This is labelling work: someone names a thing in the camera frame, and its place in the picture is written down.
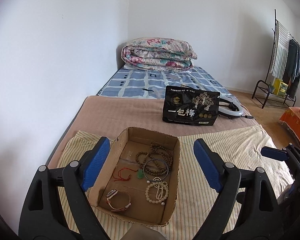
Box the black snack bag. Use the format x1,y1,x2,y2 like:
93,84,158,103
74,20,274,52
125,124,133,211
162,86,221,126

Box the brown blanket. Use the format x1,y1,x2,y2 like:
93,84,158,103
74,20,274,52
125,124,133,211
47,96,258,168

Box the folded floral quilt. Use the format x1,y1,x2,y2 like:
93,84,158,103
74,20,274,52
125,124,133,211
121,37,197,72

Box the brown wooden bead necklace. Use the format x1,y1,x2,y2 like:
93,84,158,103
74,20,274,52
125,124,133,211
135,142,174,179

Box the black clothes rack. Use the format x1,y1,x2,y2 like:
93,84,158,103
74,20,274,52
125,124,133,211
252,14,300,108

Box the yellow bead bracelet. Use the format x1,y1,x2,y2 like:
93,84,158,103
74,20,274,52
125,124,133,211
144,181,170,204

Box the blue checkered bed sheet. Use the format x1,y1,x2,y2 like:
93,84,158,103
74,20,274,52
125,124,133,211
98,67,237,100

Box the white ring light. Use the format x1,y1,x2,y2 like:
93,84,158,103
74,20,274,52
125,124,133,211
218,95,244,119

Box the yellow striped cloth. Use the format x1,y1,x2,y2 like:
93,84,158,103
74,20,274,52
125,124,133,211
57,125,293,239

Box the black bangle ring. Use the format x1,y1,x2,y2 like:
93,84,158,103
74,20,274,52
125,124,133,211
142,158,170,179

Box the open cardboard box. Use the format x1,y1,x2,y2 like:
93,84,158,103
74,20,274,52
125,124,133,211
88,127,180,226

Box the dark hanging clothes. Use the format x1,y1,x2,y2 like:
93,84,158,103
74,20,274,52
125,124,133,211
283,39,300,99

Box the yellow box on rack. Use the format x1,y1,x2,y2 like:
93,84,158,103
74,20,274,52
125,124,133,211
273,78,288,98

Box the striped hanging towel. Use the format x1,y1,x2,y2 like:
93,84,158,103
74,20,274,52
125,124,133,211
269,20,290,80

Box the brown leather strap watch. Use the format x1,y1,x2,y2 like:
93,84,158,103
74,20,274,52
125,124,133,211
106,189,131,212

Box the red cord jade pendant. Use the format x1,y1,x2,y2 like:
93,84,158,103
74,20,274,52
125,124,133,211
112,167,144,181

